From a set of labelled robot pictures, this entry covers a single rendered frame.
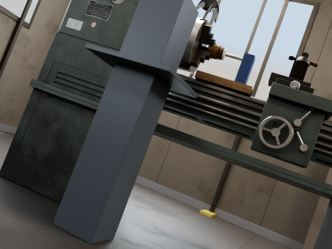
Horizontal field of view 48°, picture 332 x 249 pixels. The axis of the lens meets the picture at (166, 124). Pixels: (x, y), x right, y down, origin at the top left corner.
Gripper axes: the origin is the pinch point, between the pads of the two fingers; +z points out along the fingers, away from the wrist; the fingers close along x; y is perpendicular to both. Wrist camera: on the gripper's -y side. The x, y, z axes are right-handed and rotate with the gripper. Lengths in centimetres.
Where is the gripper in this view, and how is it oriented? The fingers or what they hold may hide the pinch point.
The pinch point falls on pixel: (204, 17)
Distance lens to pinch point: 238.3
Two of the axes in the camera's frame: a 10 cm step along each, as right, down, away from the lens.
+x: -9.0, -4.2, -1.0
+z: -3.9, 8.9, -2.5
